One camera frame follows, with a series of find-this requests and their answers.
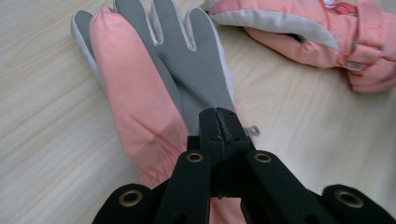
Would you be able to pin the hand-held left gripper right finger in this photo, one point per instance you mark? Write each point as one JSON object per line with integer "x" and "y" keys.
{"x": 235, "y": 133}

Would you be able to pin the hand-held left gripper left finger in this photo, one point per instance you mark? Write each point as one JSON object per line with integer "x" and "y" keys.
{"x": 208, "y": 137}

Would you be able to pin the pink and grey glove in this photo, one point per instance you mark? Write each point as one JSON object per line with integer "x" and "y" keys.
{"x": 134, "y": 93}

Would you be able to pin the pink cloth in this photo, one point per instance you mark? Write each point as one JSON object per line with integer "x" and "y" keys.
{"x": 295, "y": 46}

